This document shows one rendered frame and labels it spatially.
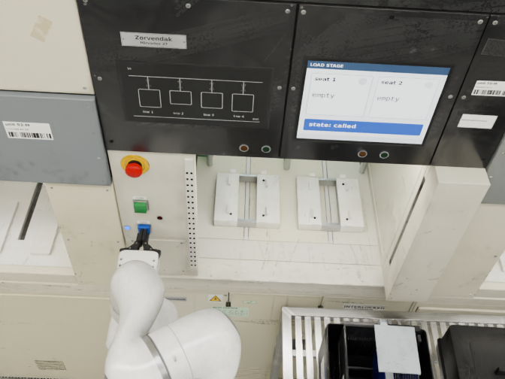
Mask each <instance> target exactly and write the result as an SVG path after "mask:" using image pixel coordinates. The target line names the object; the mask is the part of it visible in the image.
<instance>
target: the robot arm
mask: <svg viewBox="0 0 505 379"><path fill-rule="evenodd" d="M149 237H150V235H149V233H147V229H144V230H143V229H141V230H140V233H138V235H137V239H136V241H135V242H134V243H133V245H131V246H130V247H125V248H121V249H119V259H118V265H117V270H116V271H115V272H114V274H113V277H112V279H111V283H110V313H111V319H110V325H109V329H108V334H107V340H106V347H107V349H108V350H109V351H108V353H107V358H106V361H105V365H104V379H234V378H235V375H236V374H237V370H238V367H239V364H240V357H241V342H240V333H239V331H238V330H237V327H236V325H235V324H234V323H233V322H232V320H231V319H230V318H229V317H228V315H227V314H224V313H223V312H221V311H218V310H216V309H212V308H206V309H202V310H199V311H196V312H193V313H191V314H188V315H186V316H185V317H181V318H180V319H179V316H178V312H177V308H176V307H175V305H174V304H173V303H172V302H171V301H169V300H167V299H165V289H164V285H163V282H162V279H161V278H160V276H159V274H158V270H159V258H160V256H161V254H162V253H161V250H157V249H153V248H152V247H151V246H150V245H149V244H148V242H149ZM142 245H143V248H144V250H140V247H142Z"/></svg>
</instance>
